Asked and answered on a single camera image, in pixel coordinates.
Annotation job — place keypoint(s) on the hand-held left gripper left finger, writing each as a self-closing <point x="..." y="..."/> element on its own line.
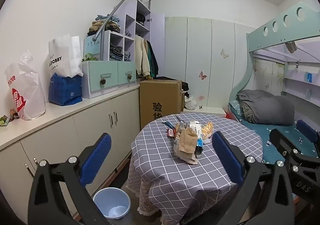
<point x="96" y="158"/>

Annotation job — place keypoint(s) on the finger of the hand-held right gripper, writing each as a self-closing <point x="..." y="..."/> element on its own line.
<point x="281" y="140"/>
<point x="307" y="131"/>

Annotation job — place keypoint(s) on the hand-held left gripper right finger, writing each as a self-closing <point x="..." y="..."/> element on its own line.
<point x="227" y="158"/>

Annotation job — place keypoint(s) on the blue foil snack bag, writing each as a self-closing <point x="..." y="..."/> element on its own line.
<point x="200" y="145"/>

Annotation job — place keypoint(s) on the light blue trash bin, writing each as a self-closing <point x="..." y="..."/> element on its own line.
<point x="110" y="197"/>

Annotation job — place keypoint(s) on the brown paper bag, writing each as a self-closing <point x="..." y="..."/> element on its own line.
<point x="186" y="142"/>

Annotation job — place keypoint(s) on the white printed packet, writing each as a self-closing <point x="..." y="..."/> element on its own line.
<point x="195" y="127"/>

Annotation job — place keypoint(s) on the red white snack packet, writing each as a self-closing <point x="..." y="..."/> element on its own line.
<point x="171" y="132"/>

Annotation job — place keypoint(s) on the teal bed sheet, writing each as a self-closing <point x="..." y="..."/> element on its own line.
<point x="257" y="135"/>

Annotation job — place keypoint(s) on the cream low cabinet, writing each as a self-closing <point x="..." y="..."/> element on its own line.
<point x="87" y="130"/>

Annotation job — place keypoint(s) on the grey blanket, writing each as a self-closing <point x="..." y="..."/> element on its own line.
<point x="272" y="110"/>

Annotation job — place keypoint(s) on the purple bed shelf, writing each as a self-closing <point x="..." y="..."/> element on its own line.
<point x="300" y="90"/>

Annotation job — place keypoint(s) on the grey plaid quilt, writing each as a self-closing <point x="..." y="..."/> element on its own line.
<point x="247" y="112"/>

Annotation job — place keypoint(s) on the red plastic item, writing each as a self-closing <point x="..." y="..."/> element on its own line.
<point x="228" y="115"/>

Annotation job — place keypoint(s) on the white low bench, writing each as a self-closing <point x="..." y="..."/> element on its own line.
<point x="212" y="110"/>

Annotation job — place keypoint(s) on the small blue box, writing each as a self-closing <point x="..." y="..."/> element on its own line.
<point x="310" y="76"/>

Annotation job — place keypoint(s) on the beige fringed table skirt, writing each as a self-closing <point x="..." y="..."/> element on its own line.
<point x="145" y="195"/>

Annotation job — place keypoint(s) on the grey checked tablecloth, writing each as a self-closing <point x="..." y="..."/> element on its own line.
<point x="160" y="165"/>

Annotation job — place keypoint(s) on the faint pink butterfly sticker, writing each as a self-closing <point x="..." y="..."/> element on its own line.
<point x="200" y="98"/>

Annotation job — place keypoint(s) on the blue woven bag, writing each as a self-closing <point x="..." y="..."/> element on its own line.
<point x="65" y="90"/>

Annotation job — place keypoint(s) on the brown round object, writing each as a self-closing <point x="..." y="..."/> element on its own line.
<point x="290" y="46"/>

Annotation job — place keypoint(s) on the brown cardboard box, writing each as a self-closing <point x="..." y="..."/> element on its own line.
<point x="160" y="100"/>

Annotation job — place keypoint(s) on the teal drawer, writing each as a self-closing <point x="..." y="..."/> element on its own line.
<point x="100" y="69"/>
<point x="126" y="68"/>

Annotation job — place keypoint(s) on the brown small packet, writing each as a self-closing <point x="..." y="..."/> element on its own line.
<point x="13" y="113"/>

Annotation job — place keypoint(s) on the white plastic bag red print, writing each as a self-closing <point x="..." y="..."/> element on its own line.
<point x="27" y="90"/>

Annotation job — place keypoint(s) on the green small packets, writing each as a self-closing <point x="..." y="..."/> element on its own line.
<point x="3" y="120"/>

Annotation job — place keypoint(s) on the green plastic toy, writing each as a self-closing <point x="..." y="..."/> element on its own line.
<point x="88" y="57"/>

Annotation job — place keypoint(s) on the cream butterfly sticker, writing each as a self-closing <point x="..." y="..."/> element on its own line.
<point x="224" y="53"/>

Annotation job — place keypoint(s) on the small blue jeans stack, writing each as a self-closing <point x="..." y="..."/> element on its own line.
<point x="127" y="56"/>

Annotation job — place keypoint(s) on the dark jeans stack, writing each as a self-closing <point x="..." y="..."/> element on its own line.
<point x="116" y="52"/>

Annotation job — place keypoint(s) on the hanging jackets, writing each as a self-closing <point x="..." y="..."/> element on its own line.
<point x="142" y="57"/>

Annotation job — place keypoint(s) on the light blue printed board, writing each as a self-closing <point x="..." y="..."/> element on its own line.
<point x="91" y="47"/>

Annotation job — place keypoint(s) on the white paper bag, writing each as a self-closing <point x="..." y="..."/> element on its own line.
<point x="62" y="52"/>

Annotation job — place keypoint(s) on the green jacket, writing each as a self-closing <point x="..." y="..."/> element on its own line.
<point x="150" y="59"/>

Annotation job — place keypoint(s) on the dark jacket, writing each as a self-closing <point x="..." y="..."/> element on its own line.
<point x="155" y="62"/>

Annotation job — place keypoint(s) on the white panel wardrobe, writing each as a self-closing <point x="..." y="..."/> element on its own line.
<point x="195" y="44"/>

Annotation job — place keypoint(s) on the grey metal handrail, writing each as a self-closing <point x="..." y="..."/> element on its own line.
<point x="94" y="38"/>

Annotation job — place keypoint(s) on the grey folded clothes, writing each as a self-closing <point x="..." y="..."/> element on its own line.
<point x="127" y="33"/>

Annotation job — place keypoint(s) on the folded khaki clothes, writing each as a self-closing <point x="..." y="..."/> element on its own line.
<point x="100" y="27"/>

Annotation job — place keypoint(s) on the folded blue denim clothes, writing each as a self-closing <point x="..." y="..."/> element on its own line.
<point x="110" y="18"/>

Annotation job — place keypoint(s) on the black folded clothes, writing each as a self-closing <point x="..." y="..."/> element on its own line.
<point x="140" y="18"/>

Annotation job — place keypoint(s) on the teal bunk bed frame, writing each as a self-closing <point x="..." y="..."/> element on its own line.
<point x="275" y="37"/>

